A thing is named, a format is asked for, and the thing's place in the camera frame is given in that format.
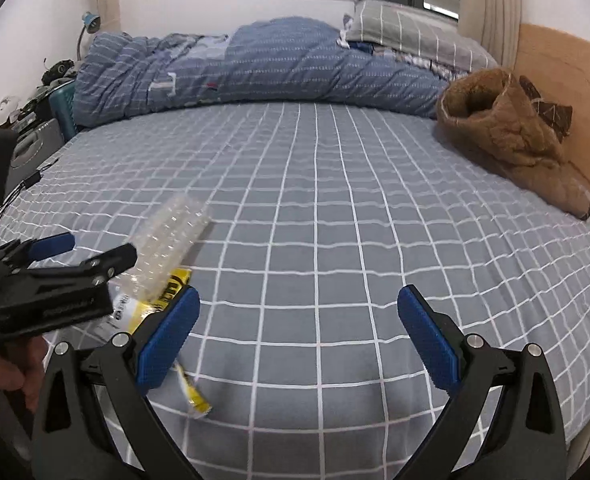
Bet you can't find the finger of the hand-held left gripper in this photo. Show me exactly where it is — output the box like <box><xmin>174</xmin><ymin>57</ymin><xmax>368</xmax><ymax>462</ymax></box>
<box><xmin>22</xmin><ymin>243</ymin><xmax>139</xmax><ymax>288</ymax></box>
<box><xmin>0</xmin><ymin>232</ymin><xmax>76</xmax><ymax>268</ymax></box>

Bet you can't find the teal suitcase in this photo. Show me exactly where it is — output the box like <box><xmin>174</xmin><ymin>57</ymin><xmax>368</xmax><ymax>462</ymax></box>
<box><xmin>49</xmin><ymin>87</ymin><xmax>78</xmax><ymax>136</ymax></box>

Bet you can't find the black charger cable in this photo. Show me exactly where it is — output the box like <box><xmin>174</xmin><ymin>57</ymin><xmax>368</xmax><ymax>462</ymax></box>
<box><xmin>0</xmin><ymin>160</ymin><xmax>58</xmax><ymax>221</ymax></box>

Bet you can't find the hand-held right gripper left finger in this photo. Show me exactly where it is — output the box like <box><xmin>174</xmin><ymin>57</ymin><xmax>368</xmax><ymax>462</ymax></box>
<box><xmin>31</xmin><ymin>285</ymin><xmax>202</xmax><ymax>480</ymax></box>

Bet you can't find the clear plastic tray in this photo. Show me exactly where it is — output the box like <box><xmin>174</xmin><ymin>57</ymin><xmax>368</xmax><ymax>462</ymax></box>
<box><xmin>125</xmin><ymin>195</ymin><xmax>212</xmax><ymax>306</ymax></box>

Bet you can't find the yellow snack wrapper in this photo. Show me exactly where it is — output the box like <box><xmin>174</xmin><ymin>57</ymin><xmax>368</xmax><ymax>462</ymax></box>
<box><xmin>107</xmin><ymin>267</ymin><xmax>193</xmax><ymax>336</ymax></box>

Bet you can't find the grey checked pillow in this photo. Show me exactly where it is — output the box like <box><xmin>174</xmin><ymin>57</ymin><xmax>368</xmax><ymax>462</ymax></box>
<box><xmin>342</xmin><ymin>0</ymin><xmax>498</xmax><ymax>71</ymax></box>

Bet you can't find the striped blue cloth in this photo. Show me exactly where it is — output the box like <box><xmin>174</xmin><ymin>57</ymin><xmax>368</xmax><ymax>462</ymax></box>
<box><xmin>350</xmin><ymin>40</ymin><xmax>468</xmax><ymax>83</ymax></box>

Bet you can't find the blue striped quilt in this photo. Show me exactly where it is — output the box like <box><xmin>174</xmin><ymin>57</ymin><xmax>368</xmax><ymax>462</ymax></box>
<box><xmin>72</xmin><ymin>16</ymin><xmax>456</xmax><ymax>128</ymax></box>

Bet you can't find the wooden headboard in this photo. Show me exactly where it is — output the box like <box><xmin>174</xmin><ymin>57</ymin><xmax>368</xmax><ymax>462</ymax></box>
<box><xmin>512</xmin><ymin>22</ymin><xmax>590</xmax><ymax>206</ymax></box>

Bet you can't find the white plastic object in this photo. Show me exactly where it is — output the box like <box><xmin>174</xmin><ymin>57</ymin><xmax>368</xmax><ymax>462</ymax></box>
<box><xmin>0</xmin><ymin>97</ymin><xmax>23</xmax><ymax>126</ymax></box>

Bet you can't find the brown padded jacket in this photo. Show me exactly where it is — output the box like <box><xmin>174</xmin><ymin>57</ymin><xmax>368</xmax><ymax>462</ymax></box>
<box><xmin>435</xmin><ymin>67</ymin><xmax>590</xmax><ymax>221</ymax></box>

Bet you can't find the dark patterned cushion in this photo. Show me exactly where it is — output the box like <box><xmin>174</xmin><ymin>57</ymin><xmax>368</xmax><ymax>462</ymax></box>
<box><xmin>519</xmin><ymin>75</ymin><xmax>574</xmax><ymax>140</ymax></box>

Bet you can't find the dark clutter pile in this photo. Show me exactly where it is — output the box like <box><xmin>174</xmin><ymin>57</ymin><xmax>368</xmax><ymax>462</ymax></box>
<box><xmin>42</xmin><ymin>60</ymin><xmax>78</xmax><ymax>86</ymax></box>

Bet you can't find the person's left hand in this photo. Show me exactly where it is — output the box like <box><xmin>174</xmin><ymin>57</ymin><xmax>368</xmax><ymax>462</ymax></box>
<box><xmin>0</xmin><ymin>335</ymin><xmax>48</xmax><ymax>413</ymax></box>

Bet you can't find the blue desk lamp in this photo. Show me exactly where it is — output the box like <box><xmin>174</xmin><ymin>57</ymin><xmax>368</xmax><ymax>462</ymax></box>
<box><xmin>75</xmin><ymin>10</ymin><xmax>103</xmax><ymax>58</ymax></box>

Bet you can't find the bed with grey checked sheet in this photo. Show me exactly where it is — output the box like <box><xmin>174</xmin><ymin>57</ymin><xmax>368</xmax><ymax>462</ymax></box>
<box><xmin>0</xmin><ymin>100</ymin><xmax>590</xmax><ymax>480</ymax></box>

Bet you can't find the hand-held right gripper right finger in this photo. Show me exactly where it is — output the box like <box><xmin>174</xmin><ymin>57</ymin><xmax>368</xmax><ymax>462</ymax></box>
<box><xmin>397</xmin><ymin>284</ymin><xmax>568</xmax><ymax>480</ymax></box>

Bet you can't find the grey suitcase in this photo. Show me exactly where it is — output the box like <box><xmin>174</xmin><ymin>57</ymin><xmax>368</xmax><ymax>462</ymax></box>
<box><xmin>5</xmin><ymin>117</ymin><xmax>66</xmax><ymax>196</ymax></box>

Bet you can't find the small yellow sachet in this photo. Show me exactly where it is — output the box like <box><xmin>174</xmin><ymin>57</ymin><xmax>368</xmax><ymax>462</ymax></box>
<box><xmin>172</xmin><ymin>360</ymin><xmax>212</xmax><ymax>417</ymax></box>

